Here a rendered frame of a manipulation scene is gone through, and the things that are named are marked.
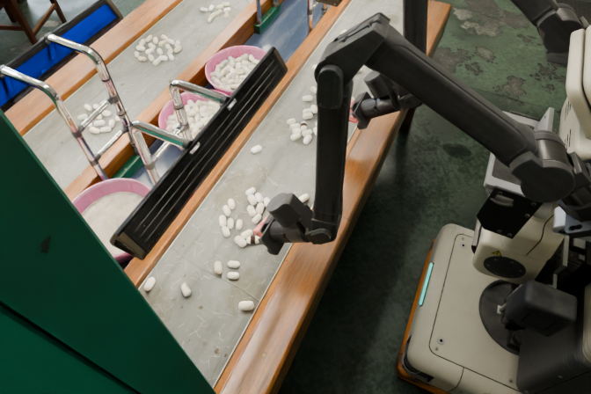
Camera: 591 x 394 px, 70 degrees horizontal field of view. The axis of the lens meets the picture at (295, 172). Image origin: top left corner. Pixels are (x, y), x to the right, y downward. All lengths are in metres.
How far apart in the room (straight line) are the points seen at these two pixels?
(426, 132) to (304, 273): 1.60
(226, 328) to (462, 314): 0.92
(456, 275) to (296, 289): 0.82
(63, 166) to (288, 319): 0.86
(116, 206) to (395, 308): 1.21
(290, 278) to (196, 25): 1.21
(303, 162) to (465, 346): 0.85
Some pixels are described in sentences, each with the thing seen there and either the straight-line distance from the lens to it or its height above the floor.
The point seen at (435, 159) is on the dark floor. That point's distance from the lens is 2.43.
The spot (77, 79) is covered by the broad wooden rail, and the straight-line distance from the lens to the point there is 1.77.
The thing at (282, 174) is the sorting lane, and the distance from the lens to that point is 1.32.
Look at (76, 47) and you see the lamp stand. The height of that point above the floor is 1.12.
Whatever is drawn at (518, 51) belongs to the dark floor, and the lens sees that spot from 3.37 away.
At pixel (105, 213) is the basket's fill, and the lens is 1.36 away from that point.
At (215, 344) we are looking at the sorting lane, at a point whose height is 0.74.
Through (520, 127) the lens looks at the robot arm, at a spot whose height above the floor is 1.30.
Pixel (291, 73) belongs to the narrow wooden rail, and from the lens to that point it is 1.61.
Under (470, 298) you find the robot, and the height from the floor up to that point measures 0.28.
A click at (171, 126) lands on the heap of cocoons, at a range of 1.50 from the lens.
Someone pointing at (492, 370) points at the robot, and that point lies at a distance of 1.68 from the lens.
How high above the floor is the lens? 1.79
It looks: 53 degrees down
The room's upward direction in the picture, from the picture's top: straight up
